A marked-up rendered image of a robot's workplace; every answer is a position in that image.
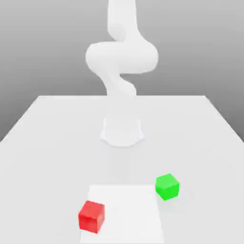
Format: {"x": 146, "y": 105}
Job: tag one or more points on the small red cube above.
{"x": 91, "y": 216}

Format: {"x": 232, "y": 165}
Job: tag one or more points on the small green cube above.
{"x": 167, "y": 186}

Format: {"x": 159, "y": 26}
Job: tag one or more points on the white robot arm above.
{"x": 122, "y": 57}

